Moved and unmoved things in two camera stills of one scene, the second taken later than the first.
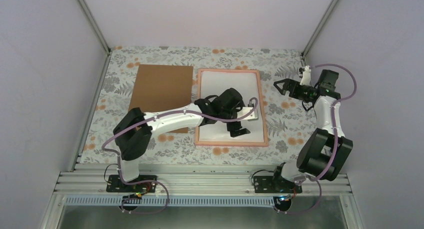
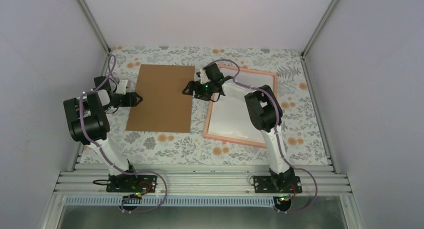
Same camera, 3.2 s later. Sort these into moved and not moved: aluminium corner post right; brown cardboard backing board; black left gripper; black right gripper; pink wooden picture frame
Moved: pink wooden picture frame; black right gripper; black left gripper
Not moved: aluminium corner post right; brown cardboard backing board
